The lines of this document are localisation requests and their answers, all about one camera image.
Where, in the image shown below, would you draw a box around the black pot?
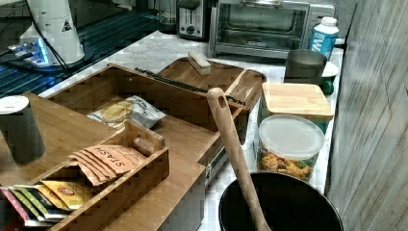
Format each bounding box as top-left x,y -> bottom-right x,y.
218,172 -> 344,231

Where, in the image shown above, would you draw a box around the silver toaster oven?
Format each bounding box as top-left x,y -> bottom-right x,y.
209,0 -> 335,59

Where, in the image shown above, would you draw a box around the clear pasta container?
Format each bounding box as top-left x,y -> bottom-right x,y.
256,115 -> 325,182

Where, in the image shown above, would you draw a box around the grey cylindrical canister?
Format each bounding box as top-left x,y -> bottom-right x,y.
0,95 -> 46,164

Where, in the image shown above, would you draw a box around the silver toaster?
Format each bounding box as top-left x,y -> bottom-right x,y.
177,0 -> 208,40

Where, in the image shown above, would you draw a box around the white snack bag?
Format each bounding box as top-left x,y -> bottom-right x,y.
88,95 -> 166,128

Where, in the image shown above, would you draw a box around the dark grey mug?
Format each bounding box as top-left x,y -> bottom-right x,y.
284,49 -> 327,85

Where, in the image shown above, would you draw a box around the small wooden block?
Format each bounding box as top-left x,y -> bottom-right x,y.
188,51 -> 211,75

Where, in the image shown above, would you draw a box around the wooden drawer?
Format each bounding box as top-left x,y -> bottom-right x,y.
48,64 -> 253,167

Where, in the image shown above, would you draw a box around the yellow tea packet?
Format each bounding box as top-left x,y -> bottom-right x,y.
41,180 -> 93,210

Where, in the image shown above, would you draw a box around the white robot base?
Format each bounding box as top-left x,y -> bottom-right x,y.
16,0 -> 93,70

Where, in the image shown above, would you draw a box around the teal container bamboo lid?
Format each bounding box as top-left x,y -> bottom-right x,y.
259,83 -> 334,133

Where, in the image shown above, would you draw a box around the wooden cutting board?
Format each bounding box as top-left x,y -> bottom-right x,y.
159,58 -> 266,108

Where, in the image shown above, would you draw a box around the white green bowl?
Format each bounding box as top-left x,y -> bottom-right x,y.
320,62 -> 340,95

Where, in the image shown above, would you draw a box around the blue white milk bottle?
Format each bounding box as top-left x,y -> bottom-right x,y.
309,16 -> 339,60

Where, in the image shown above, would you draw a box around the wooden tea tray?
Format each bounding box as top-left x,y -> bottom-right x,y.
41,120 -> 169,231

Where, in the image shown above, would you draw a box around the orange Stash tea packets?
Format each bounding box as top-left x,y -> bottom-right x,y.
66,145 -> 146,186

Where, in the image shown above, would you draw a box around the green tea packets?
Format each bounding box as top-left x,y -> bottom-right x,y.
10,186 -> 70,222

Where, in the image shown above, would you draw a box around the wooden spoon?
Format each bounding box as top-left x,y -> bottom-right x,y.
207,88 -> 271,231

